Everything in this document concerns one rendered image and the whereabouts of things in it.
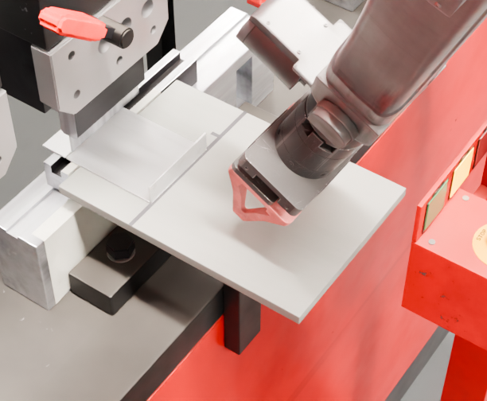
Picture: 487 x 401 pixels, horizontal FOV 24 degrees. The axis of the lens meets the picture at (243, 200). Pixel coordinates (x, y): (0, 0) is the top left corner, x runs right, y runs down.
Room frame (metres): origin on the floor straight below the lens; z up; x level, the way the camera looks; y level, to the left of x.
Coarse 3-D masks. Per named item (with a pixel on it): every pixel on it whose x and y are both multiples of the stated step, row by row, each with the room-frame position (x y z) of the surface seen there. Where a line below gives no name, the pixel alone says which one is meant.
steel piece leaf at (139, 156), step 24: (120, 120) 0.81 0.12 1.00; (144, 120) 0.81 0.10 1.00; (96, 144) 0.78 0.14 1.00; (120, 144) 0.78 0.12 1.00; (144, 144) 0.78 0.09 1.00; (168, 144) 0.78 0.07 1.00; (192, 144) 0.76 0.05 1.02; (96, 168) 0.75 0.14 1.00; (120, 168) 0.75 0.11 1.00; (144, 168) 0.75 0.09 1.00; (168, 168) 0.73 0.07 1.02; (144, 192) 0.72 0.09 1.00
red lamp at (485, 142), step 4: (484, 136) 0.97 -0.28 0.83; (480, 140) 0.96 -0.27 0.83; (484, 140) 0.97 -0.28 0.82; (480, 144) 0.96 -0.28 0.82; (484, 144) 0.98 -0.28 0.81; (480, 148) 0.97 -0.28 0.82; (484, 148) 0.98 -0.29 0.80; (480, 152) 0.97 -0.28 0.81; (484, 152) 0.98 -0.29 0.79; (480, 156) 0.97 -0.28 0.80; (476, 160) 0.96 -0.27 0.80; (476, 164) 0.96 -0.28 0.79
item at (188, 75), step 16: (160, 64) 0.90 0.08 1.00; (176, 64) 0.91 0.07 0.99; (192, 64) 0.90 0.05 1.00; (144, 80) 0.88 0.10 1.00; (160, 80) 0.89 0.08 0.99; (192, 80) 0.90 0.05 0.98; (144, 96) 0.85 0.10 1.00; (48, 160) 0.76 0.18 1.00; (64, 160) 0.77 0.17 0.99; (48, 176) 0.76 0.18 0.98; (64, 176) 0.75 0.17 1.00
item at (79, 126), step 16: (128, 80) 0.83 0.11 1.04; (96, 96) 0.79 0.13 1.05; (112, 96) 0.81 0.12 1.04; (128, 96) 0.84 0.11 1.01; (64, 112) 0.77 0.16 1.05; (80, 112) 0.77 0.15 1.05; (96, 112) 0.79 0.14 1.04; (112, 112) 0.82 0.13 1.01; (64, 128) 0.78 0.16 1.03; (80, 128) 0.77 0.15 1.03; (96, 128) 0.80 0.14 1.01; (80, 144) 0.78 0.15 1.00
